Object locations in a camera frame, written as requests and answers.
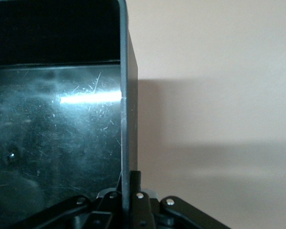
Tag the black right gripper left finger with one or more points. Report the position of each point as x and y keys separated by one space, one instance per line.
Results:
x=105 y=210

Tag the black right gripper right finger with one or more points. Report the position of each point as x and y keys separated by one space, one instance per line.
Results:
x=143 y=210

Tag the black plastic box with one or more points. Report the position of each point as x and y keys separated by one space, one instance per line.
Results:
x=62 y=119

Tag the brown paper table cover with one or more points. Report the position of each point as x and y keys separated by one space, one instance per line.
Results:
x=217 y=71

